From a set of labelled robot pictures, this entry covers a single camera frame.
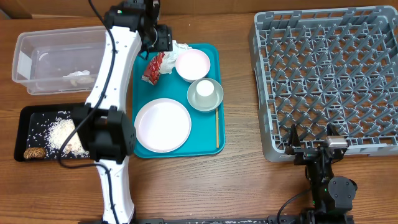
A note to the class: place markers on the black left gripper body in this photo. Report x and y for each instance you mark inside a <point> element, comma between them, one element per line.
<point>163,41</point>

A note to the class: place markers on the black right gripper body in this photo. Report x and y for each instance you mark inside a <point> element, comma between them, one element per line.
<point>304,155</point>

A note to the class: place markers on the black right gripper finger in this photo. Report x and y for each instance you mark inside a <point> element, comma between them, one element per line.
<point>331,130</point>
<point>294,141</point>

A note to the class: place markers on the white napkin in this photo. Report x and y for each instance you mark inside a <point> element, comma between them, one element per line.
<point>79,78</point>
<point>170,58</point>

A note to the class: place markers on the red snack wrapper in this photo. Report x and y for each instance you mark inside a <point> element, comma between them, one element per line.
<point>152,73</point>

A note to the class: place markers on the white round plate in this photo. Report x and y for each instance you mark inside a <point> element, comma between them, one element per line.
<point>163,125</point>

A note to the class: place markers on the white rice pile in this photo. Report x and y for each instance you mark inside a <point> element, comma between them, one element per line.
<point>57,133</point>

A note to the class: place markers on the brown mushroom piece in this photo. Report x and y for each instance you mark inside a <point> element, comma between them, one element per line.
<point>35,153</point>

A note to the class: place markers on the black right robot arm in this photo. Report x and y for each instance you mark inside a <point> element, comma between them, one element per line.
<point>332,196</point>

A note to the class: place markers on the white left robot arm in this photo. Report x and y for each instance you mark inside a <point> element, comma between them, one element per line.
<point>102,125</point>

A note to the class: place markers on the white round bowl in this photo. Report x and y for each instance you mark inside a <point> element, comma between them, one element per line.
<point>192,65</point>

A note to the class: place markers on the grey dish rack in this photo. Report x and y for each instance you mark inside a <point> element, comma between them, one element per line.
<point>326,66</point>

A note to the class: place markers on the white paper cup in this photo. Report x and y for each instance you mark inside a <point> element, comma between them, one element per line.
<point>205,89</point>

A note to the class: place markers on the grey green bowl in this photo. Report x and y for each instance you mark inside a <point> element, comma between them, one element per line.
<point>205,104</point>

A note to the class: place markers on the wooden chopstick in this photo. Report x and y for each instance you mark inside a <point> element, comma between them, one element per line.
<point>217,129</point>

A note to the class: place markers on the teal plastic tray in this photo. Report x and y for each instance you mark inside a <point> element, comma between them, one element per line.
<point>202,138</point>

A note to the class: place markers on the clear plastic bin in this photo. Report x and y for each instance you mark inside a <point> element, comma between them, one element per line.
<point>42,58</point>

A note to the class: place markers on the black plastic tray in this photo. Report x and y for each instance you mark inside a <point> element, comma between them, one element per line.
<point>34,122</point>

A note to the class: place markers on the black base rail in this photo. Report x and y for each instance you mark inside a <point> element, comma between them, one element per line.
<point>283,219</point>

